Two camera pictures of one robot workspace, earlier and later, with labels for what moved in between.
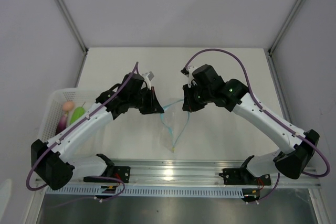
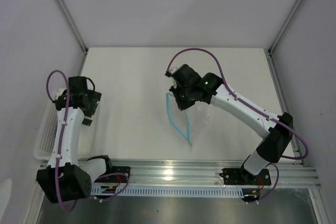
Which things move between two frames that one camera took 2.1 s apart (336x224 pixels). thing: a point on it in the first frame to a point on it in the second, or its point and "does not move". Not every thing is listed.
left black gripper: (154, 106) to (94, 98)
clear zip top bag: (173, 122) to (190, 123)
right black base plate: (243, 177) does not move
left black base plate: (123, 173) does not move
